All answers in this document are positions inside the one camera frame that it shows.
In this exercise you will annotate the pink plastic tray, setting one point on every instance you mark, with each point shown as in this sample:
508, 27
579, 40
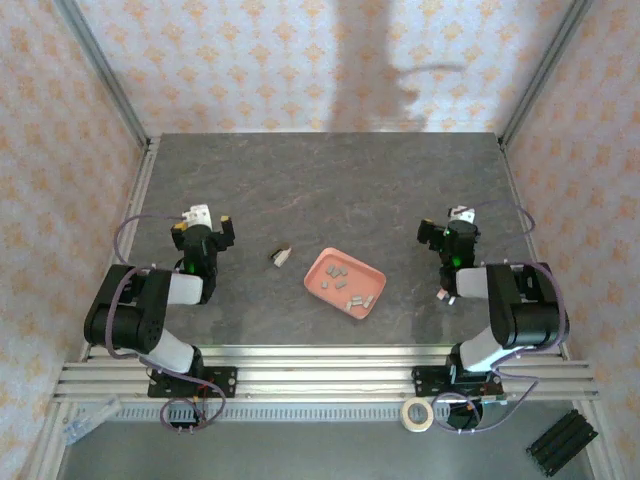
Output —
360, 277

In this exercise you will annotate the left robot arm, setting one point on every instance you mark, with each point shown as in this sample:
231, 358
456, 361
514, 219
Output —
185, 290

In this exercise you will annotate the small green circuit board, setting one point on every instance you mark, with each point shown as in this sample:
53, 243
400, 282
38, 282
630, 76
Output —
492, 400

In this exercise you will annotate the long aluminium base rails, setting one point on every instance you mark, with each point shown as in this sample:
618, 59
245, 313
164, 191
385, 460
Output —
325, 375

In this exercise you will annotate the white tape roll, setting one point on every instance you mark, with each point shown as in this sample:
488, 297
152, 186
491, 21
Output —
405, 416

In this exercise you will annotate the clear plastic bag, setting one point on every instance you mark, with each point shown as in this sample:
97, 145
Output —
90, 420

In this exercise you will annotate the black aluminium extrusion piece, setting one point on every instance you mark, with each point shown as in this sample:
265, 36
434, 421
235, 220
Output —
562, 442

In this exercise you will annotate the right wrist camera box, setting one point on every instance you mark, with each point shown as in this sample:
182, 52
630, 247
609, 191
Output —
462, 215

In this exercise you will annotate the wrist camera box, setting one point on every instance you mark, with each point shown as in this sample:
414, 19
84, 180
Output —
197, 215
462, 215

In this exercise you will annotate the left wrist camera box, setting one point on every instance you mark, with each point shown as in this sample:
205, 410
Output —
197, 215

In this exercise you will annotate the aluminium side rail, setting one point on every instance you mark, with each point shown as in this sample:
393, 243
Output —
131, 215
515, 190

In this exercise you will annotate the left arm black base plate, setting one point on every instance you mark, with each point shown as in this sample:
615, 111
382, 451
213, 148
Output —
225, 380

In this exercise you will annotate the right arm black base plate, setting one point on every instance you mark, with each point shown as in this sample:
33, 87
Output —
425, 382

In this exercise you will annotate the aluminium frame post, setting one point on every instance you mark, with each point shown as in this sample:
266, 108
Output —
546, 65
102, 65

